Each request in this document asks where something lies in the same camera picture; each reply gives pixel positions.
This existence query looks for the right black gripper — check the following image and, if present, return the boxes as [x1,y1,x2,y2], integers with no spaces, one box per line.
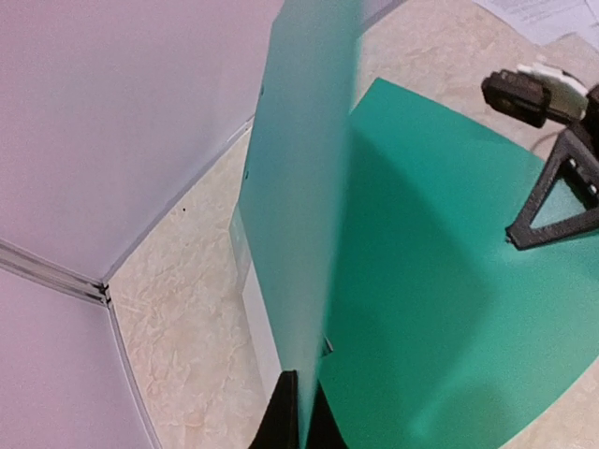
[506,84,599,251]

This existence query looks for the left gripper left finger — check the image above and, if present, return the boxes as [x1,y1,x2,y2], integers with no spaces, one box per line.
[250,370,300,449]

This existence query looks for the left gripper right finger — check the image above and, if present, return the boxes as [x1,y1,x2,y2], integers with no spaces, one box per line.
[306,383,348,449]

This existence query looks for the green file folder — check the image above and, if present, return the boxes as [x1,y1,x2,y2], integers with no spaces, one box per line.
[237,1,598,448]

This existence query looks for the middle printed paper sheet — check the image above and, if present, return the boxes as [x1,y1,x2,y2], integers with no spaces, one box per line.
[475,0,597,46]

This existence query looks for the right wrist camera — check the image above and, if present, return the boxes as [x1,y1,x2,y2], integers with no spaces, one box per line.
[481,63,589,128]

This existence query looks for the left aluminium frame post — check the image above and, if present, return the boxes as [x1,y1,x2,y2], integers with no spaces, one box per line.
[1,240,110,307]

